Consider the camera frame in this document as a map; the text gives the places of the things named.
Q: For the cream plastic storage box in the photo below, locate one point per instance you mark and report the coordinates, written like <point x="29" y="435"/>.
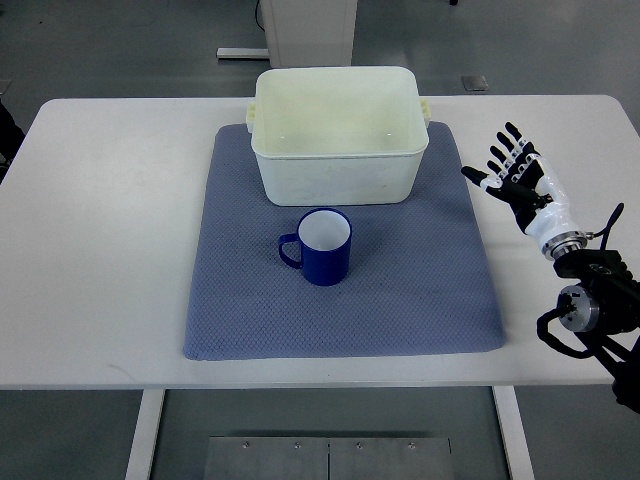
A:
<point x="338" y="135"/>

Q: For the dark object at left edge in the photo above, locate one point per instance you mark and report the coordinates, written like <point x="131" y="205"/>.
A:
<point x="11" y="137"/>

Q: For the grey floor outlet cover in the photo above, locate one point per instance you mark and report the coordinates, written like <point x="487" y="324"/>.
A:
<point x="474" y="83"/>

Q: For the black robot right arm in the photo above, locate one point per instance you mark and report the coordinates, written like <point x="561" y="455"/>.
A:
<point x="589" y="315"/>

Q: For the white table left leg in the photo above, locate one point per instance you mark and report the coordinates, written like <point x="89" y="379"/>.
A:
<point x="145" y="436"/>

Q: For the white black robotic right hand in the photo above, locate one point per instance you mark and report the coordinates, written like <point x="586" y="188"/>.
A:
<point x="522" y="178"/>

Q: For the white table right leg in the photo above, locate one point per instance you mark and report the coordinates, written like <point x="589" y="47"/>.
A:
<point x="512" y="432"/>

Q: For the white pedestal column with base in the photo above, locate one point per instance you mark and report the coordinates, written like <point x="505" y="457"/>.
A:
<point x="302" y="34"/>

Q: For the blue ceramic mug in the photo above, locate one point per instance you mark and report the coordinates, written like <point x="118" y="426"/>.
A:
<point x="320" y="247"/>

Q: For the metal floor plate with screws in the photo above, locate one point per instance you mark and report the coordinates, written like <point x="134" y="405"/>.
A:
<point x="289" y="457"/>

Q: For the white table leg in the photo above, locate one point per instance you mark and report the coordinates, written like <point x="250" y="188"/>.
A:
<point x="512" y="432"/>
<point x="145" y="436"/>

